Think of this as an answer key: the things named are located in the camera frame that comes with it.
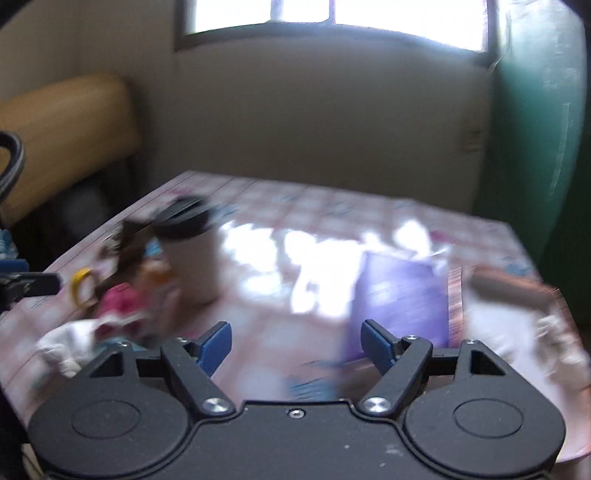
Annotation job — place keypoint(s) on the woven bamboo chair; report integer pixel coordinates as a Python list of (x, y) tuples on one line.
[(64, 134)]

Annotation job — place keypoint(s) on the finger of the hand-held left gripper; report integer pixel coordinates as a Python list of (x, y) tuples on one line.
[(37, 282)]

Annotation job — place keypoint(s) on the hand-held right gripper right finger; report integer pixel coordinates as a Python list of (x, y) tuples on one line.
[(376, 347)]

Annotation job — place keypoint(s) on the purple packet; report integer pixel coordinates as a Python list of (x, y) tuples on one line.
[(397, 295)]

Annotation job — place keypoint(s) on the brown cardboard sleeve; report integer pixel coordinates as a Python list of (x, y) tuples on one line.
[(134, 249)]

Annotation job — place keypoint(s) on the brown and white object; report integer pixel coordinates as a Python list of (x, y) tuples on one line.
[(508, 286)]

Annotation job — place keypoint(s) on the pink doll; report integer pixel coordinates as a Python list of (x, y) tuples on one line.
[(120, 302)]

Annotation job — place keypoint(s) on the window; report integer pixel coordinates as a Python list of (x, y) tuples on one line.
[(332, 18)]

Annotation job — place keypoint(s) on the red and white cloth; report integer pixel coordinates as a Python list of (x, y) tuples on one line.
[(69, 344)]

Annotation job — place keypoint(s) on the green curtain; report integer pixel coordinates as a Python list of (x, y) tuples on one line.
[(531, 138)]

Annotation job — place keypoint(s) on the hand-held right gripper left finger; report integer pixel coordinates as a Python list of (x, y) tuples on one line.
[(217, 347)]

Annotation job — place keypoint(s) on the pink checked printed tablecloth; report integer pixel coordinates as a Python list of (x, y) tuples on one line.
[(268, 332)]

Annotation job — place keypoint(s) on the white cup with black lid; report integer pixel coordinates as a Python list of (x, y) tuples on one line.
[(194, 263)]

